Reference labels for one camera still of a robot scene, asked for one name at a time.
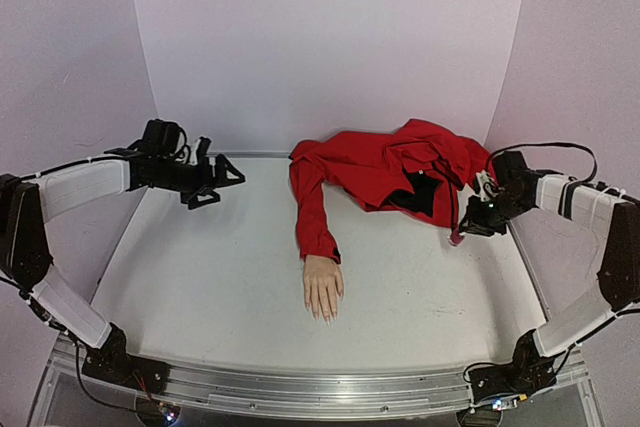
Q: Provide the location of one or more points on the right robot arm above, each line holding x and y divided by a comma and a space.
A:
613, 218

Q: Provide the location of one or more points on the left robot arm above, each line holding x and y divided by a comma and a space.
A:
28, 203

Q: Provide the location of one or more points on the mannequin hand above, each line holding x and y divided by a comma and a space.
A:
323, 287

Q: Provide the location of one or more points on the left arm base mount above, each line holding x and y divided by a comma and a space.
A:
111, 363

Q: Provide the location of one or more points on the red nail polish bottle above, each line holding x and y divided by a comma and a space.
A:
456, 237

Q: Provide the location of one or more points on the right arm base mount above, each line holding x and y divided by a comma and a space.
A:
527, 372

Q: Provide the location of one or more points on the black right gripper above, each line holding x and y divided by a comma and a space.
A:
480, 217

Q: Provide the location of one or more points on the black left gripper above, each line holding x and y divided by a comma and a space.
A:
223, 180

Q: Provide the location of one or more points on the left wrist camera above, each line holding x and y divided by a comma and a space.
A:
195, 153

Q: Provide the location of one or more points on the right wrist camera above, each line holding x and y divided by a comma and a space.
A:
485, 186

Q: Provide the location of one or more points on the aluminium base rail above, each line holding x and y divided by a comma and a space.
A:
359, 397

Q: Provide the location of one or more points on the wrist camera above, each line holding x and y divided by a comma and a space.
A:
195, 153
485, 186

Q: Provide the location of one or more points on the red jacket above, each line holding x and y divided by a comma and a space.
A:
419, 169

